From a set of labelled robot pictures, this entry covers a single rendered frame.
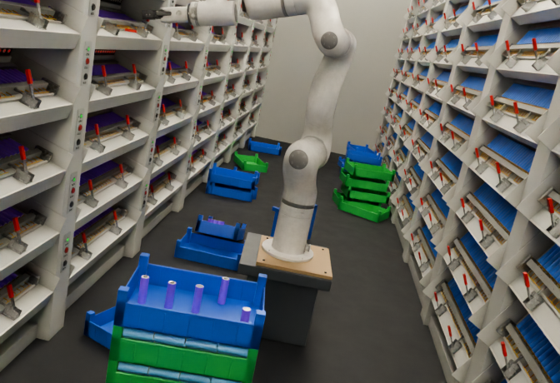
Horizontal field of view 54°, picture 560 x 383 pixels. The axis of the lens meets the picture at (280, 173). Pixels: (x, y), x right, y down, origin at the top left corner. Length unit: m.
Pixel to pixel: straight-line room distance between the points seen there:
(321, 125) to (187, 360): 0.97
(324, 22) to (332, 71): 0.17
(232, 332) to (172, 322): 0.12
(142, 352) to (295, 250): 0.87
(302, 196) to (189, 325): 0.84
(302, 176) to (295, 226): 0.19
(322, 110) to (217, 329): 0.92
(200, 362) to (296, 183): 0.83
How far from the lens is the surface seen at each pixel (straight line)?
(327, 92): 1.82
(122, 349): 1.22
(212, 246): 2.68
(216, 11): 1.98
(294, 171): 1.81
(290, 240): 1.93
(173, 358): 1.21
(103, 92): 1.85
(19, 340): 1.81
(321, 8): 1.84
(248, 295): 1.35
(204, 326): 1.17
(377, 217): 3.66
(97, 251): 2.08
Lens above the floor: 1.01
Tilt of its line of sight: 13 degrees down
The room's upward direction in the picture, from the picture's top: 11 degrees clockwise
